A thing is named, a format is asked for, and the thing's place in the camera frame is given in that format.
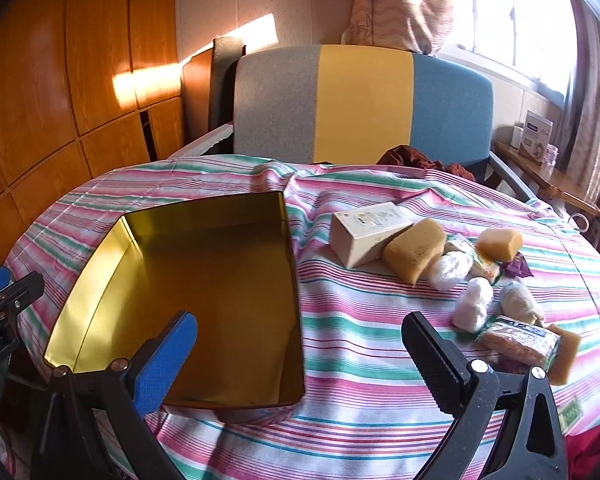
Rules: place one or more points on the white ball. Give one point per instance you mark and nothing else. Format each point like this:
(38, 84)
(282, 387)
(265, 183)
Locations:
(472, 307)
(447, 270)

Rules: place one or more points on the striped blanket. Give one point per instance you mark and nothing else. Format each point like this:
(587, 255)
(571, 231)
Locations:
(370, 360)

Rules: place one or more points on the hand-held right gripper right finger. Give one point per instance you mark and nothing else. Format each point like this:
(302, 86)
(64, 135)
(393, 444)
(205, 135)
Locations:
(437, 367)

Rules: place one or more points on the white cup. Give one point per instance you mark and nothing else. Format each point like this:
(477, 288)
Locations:
(517, 138)

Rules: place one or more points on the wooden side table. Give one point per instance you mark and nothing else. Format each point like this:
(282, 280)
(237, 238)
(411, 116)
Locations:
(550, 182)

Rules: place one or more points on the cream carton box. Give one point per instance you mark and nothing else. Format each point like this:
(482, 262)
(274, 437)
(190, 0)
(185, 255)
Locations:
(365, 232)

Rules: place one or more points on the clear cracker packet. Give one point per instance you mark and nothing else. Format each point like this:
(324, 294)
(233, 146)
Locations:
(517, 342)

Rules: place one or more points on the window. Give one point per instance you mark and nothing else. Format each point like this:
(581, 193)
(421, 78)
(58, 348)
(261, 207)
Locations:
(510, 10)

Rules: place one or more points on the white printed box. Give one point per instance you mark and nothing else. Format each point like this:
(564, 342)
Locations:
(536, 135)

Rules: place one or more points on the beige lace curtain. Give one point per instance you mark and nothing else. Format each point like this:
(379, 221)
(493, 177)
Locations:
(595, 110)

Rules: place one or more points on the grey yellow blue chair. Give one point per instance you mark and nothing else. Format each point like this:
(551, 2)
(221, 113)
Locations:
(365, 105)

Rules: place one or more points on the green yellow snack packet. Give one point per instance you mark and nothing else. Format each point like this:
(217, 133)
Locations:
(484, 266)

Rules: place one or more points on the wooden board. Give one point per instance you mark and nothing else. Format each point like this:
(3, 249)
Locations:
(197, 95)

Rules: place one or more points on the grey ball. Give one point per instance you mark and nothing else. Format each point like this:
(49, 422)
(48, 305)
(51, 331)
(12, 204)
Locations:
(517, 300)

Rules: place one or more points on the purple wrapper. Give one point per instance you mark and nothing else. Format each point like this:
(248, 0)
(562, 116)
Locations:
(517, 266)

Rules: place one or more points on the gold tin box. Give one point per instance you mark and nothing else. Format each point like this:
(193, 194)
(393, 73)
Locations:
(205, 270)

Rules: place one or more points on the small yellow sponge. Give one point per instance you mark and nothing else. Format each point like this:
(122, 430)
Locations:
(500, 244)

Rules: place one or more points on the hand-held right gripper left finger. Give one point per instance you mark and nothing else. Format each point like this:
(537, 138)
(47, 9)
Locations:
(165, 360)

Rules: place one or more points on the large yellow sponge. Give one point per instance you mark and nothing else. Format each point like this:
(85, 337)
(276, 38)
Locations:
(412, 255)

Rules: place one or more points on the bright red cloth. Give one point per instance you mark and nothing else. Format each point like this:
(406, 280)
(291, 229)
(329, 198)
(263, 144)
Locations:
(592, 452)

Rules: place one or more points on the pink patterned curtain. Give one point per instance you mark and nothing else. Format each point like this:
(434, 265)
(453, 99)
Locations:
(395, 5)

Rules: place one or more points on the dark grey board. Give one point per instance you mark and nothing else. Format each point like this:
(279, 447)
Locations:
(225, 80)

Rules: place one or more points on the wooden wardrobe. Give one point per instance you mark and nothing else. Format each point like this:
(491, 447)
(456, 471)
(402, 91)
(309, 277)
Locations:
(55, 85)

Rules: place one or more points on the white bed frame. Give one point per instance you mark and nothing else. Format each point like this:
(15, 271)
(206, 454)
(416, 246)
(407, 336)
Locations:
(207, 141)

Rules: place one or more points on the dark red cloth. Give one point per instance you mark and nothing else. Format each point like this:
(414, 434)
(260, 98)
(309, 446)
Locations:
(420, 160)

